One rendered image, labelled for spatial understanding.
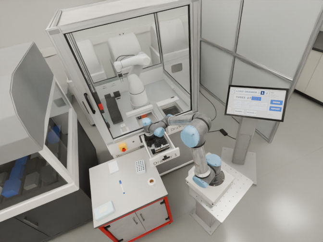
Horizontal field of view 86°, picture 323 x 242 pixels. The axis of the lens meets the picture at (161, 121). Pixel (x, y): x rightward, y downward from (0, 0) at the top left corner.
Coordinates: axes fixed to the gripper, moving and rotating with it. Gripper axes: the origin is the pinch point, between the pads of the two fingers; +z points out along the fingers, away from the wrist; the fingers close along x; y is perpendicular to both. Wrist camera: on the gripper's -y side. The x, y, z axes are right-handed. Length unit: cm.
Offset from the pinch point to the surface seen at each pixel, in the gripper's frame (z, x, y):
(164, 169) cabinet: 78, -23, -9
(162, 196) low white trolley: 17.0, 37.1, 10.5
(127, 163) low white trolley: 18.0, -9.2, 29.9
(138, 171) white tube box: 13.9, 8.2, 21.9
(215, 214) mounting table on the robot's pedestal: 16, 67, -20
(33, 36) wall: -44, -345, 129
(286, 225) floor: 92, 87, -100
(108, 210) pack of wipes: 13, 32, 53
